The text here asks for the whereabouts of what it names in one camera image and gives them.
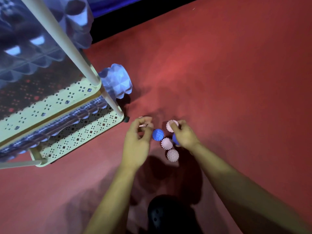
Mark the blue textured foam roller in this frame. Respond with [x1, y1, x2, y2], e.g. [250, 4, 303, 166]
[41, 0, 94, 49]
[0, 0, 67, 83]
[98, 64, 133, 100]

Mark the cream perforated metal cart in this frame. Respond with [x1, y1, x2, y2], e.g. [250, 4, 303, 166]
[0, 0, 130, 170]

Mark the person's left forearm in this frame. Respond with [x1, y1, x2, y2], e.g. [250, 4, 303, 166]
[84, 166, 137, 234]

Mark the person's right forearm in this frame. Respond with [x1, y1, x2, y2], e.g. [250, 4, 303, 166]
[191, 143, 312, 234]

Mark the person's left hand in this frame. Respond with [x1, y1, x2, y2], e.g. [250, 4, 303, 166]
[121, 116, 154, 170]

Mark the person's black trouser leg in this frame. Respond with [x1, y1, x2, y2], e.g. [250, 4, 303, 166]
[147, 195, 203, 234]

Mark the blue mat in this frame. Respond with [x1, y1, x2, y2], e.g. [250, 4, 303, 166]
[86, 0, 149, 18]

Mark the person's right hand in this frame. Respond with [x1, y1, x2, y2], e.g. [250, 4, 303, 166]
[169, 120, 201, 150]

